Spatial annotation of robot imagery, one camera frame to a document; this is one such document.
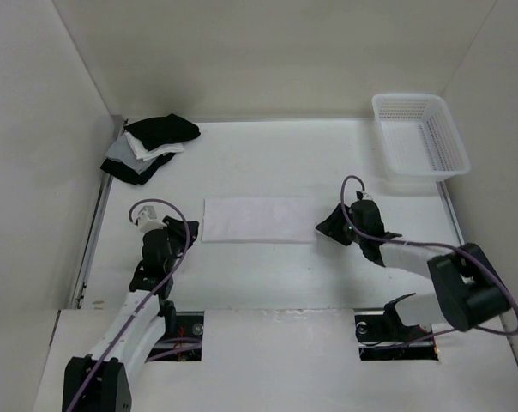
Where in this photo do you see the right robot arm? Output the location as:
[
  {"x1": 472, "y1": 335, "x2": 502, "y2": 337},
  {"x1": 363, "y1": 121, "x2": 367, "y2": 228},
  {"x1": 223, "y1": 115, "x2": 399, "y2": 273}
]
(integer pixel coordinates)
[{"x1": 316, "y1": 198, "x2": 516, "y2": 332}]

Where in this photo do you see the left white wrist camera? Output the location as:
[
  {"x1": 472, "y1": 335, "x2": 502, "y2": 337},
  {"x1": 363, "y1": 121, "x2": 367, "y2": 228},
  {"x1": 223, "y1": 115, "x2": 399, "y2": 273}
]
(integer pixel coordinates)
[{"x1": 136, "y1": 205, "x2": 166, "y2": 234}]

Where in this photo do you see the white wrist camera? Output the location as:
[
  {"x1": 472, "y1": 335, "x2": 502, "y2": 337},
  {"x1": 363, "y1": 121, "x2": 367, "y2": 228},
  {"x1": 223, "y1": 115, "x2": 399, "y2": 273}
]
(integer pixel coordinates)
[
  {"x1": 356, "y1": 191, "x2": 372, "y2": 201},
  {"x1": 136, "y1": 205, "x2": 166, "y2": 234}
]

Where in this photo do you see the white folded tank top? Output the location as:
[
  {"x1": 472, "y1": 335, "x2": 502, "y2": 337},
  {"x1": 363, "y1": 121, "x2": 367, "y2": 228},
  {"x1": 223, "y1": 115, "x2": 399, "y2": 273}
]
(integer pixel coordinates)
[{"x1": 123, "y1": 131, "x2": 184, "y2": 161}]

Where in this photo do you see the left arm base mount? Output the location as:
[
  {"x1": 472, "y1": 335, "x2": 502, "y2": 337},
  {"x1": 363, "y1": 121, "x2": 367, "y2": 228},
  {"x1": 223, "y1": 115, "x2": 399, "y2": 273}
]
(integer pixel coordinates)
[{"x1": 148, "y1": 312, "x2": 205, "y2": 362}]

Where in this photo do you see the black folded tank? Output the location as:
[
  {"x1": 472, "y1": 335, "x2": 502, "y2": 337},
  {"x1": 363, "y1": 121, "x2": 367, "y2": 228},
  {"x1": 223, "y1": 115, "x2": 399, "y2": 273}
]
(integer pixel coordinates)
[
  {"x1": 100, "y1": 154, "x2": 175, "y2": 185},
  {"x1": 124, "y1": 113, "x2": 201, "y2": 151}
]

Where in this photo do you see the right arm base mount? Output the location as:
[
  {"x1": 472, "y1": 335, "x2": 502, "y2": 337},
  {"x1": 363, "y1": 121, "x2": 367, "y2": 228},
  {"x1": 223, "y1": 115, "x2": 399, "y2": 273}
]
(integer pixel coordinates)
[{"x1": 354, "y1": 294, "x2": 438, "y2": 361}]

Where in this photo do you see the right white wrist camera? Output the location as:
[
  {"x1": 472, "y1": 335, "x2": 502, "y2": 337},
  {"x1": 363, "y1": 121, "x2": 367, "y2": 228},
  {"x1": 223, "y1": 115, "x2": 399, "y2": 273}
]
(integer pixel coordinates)
[{"x1": 356, "y1": 191, "x2": 372, "y2": 201}]

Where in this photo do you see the grey folded tank top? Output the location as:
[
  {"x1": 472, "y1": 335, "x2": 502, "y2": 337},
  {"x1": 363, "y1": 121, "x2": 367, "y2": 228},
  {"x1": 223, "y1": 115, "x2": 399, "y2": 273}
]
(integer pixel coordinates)
[{"x1": 105, "y1": 135, "x2": 151, "y2": 174}]

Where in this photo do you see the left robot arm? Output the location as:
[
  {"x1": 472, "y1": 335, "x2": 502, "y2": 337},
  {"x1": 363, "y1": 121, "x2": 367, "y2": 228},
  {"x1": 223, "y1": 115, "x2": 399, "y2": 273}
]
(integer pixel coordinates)
[{"x1": 62, "y1": 211, "x2": 199, "y2": 411}]

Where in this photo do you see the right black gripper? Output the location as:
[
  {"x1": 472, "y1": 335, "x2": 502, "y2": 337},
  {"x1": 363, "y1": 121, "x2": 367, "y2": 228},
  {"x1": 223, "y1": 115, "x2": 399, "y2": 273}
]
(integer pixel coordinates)
[{"x1": 316, "y1": 203, "x2": 365, "y2": 246}]

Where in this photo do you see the white tank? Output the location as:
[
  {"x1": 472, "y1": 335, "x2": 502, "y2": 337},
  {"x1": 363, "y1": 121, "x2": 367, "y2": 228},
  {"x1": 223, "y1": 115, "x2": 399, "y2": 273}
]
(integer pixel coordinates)
[
  {"x1": 202, "y1": 197, "x2": 317, "y2": 244},
  {"x1": 123, "y1": 131, "x2": 184, "y2": 161}
]

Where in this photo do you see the bottom black folded tank top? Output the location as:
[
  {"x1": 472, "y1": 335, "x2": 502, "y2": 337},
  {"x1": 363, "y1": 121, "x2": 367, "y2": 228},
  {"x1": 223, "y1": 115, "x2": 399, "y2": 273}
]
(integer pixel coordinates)
[{"x1": 100, "y1": 154, "x2": 175, "y2": 185}]

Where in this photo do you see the white plastic basket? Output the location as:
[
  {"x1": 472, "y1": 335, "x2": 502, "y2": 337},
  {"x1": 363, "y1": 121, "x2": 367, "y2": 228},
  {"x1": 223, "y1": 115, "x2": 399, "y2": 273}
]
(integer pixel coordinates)
[{"x1": 371, "y1": 93, "x2": 471, "y2": 185}]

